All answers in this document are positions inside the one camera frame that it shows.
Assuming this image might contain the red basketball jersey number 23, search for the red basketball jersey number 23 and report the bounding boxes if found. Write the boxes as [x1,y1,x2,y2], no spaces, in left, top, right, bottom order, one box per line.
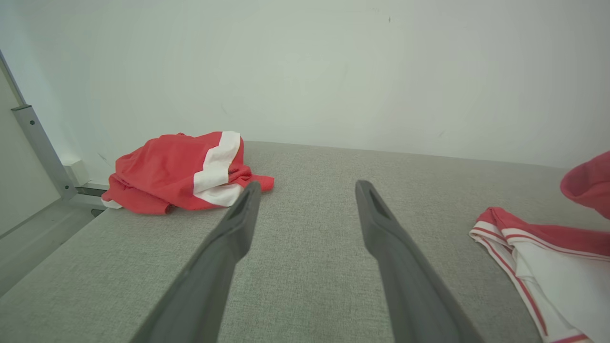
[469,151,610,343]

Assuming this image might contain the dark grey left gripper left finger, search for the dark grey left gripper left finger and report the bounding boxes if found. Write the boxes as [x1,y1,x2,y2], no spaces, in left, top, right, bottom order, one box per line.
[129,181,262,343]

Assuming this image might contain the grey metal frame bar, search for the grey metal frame bar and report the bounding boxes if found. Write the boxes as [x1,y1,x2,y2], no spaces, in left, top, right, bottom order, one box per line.
[11,104,78,201]

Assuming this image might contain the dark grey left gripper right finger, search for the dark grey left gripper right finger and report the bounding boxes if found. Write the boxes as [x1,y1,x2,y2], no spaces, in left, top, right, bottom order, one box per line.
[355,180,487,343]

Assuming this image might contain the red shorts with white stripe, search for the red shorts with white stripe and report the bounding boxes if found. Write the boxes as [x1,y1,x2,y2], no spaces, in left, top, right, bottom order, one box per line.
[101,131,275,215]

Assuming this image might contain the white and black skirting board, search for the white and black skirting board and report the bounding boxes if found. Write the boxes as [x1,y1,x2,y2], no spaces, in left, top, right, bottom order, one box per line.
[60,155,113,199]

